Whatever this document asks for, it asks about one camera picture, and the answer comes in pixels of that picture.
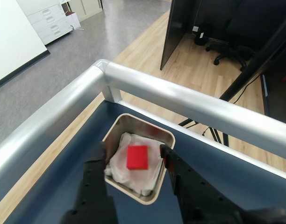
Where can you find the black partition panel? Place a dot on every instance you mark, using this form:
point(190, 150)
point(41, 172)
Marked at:
point(173, 28)

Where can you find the white drawer cabinet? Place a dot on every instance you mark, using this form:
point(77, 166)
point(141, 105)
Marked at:
point(49, 25)

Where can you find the red cube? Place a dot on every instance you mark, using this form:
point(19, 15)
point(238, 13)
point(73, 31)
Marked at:
point(137, 157)

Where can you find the beige metal cabinet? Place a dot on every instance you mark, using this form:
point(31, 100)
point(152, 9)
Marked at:
point(87, 8)

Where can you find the black tripod stand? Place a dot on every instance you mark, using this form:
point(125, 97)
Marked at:
point(250, 67)

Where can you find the beige square box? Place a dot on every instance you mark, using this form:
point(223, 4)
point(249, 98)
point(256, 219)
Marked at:
point(133, 126)

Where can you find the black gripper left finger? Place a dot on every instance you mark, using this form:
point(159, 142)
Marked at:
point(91, 193)

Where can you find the white open carton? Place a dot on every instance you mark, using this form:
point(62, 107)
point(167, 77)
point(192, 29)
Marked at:
point(74, 21)

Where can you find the dark blue-grey mat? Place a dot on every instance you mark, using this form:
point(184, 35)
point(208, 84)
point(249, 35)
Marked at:
point(215, 161)

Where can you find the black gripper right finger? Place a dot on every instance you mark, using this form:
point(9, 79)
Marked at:
point(194, 198)

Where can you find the white crumpled paper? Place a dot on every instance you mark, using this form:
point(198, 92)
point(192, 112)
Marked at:
point(117, 168)

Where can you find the aluminium rail frame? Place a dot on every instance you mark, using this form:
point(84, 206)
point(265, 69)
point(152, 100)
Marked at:
point(157, 86)

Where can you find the black slim panel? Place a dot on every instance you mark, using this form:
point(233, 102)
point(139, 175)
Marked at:
point(266, 98)

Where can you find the black office chair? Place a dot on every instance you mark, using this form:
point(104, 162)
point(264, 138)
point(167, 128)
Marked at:
point(227, 50)

